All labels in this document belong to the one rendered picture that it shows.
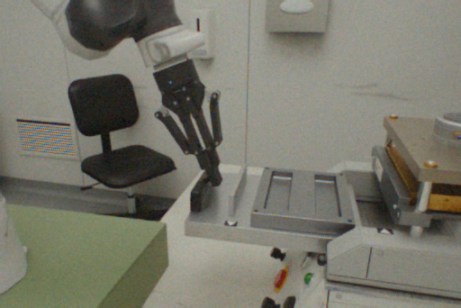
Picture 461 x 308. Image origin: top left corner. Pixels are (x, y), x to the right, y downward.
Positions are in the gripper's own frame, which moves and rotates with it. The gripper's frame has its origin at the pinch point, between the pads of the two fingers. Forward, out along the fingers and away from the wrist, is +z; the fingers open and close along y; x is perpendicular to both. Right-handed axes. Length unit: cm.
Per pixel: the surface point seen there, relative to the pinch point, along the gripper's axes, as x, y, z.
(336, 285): 17.4, -17.9, 16.9
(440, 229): -2.2, -36.6, 23.7
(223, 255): -11.0, 9.3, 25.9
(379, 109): -149, -48, 41
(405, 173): 3.8, -32.2, 8.4
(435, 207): 10.9, -34.0, 11.3
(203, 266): -5.9, 13.0, 24.6
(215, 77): -155, 34, -4
